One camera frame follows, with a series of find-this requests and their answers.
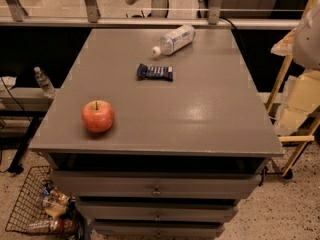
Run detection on metal railing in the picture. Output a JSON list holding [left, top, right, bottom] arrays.
[[0, 0, 299, 30]]

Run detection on small water bottle on shelf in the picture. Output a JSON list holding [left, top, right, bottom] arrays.
[[34, 67, 55, 99]]

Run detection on plastic bottle in basket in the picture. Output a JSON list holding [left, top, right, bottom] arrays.
[[27, 218, 78, 234]]

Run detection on grey side shelf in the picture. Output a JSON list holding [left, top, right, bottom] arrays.
[[0, 88, 53, 111]]

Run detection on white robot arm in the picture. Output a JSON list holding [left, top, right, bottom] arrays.
[[293, 0, 320, 70]]

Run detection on grey drawer cabinet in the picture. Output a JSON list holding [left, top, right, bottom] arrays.
[[31, 29, 283, 240]]

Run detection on snack bags in basket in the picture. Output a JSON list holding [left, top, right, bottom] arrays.
[[40, 183, 73, 218]]

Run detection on clear plastic water bottle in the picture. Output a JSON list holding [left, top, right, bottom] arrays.
[[151, 25, 195, 56]]

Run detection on black wire basket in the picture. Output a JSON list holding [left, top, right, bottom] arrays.
[[5, 165, 84, 237]]

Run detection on blue rxbar blueberry wrapper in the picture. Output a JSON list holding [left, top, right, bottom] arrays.
[[137, 64, 173, 82]]

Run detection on red apple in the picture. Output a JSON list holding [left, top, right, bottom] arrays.
[[82, 100, 115, 133]]

